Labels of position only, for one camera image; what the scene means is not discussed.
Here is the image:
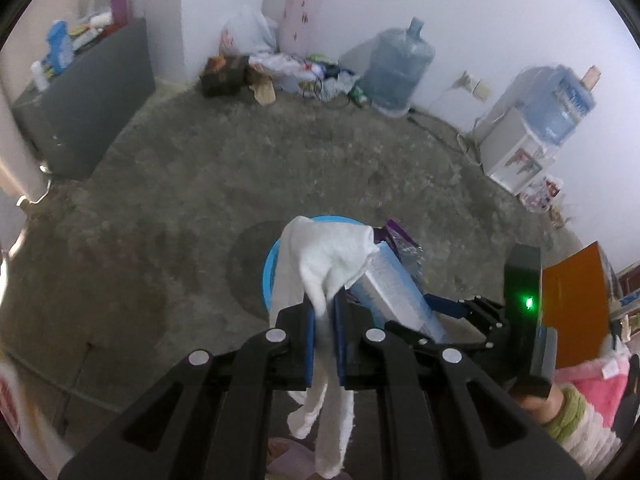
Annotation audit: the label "white cotton glove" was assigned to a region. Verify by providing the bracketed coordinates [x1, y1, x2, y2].
[269, 216, 382, 479]

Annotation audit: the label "pale pink plastic bag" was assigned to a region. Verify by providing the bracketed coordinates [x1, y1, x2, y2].
[267, 437, 321, 480]

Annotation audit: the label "white red sheet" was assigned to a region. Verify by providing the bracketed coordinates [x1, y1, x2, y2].
[0, 355, 73, 478]

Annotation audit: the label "orange card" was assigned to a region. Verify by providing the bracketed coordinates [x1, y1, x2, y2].
[541, 241, 612, 371]

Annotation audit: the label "white pink dotted board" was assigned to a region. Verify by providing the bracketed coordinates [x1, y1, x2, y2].
[277, 0, 333, 56]

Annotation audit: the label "black floor cable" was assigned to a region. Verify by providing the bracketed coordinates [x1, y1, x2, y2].
[407, 110, 481, 161]

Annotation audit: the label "blue dispenser water jug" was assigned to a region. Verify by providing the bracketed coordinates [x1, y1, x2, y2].
[520, 64, 598, 147]

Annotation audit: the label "wall power outlet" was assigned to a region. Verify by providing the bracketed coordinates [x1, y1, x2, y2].
[457, 72, 493, 101]

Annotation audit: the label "pink cloth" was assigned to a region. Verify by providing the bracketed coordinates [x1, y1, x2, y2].
[552, 345, 633, 428]

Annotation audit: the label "dark cardboard box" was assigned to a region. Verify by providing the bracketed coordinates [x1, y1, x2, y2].
[199, 55, 251, 98]

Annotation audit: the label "pile of crumpled rubbish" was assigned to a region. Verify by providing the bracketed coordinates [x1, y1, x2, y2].
[247, 50, 368, 108]

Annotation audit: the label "white plastic bag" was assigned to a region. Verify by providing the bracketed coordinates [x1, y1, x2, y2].
[220, 6, 278, 56]

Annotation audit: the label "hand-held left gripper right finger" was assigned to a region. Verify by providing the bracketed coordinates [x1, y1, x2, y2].
[334, 294, 586, 480]

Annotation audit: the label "blue white container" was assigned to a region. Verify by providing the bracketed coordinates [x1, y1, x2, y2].
[45, 20, 76, 73]

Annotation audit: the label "blue white snack packet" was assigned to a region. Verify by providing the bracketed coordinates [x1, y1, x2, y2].
[347, 241, 448, 343]

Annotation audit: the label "person's right hand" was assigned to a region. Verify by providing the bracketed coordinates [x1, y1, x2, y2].
[515, 384, 566, 424]

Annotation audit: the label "blue plastic bin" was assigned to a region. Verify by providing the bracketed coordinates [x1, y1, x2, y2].
[262, 215, 373, 321]

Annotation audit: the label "colourful packets by dispenser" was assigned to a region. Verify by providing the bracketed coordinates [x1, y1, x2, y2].
[520, 175, 566, 211]

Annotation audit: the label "grey cabinet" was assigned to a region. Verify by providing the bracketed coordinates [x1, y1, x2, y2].
[11, 17, 157, 181]

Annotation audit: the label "white water dispenser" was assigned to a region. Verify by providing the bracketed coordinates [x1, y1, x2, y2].
[472, 107, 556, 193]

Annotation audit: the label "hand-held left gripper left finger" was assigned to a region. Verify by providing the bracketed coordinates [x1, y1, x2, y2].
[59, 305, 317, 480]

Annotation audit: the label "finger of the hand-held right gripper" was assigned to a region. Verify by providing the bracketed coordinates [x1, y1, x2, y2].
[424, 295, 507, 331]
[384, 321, 507, 350]

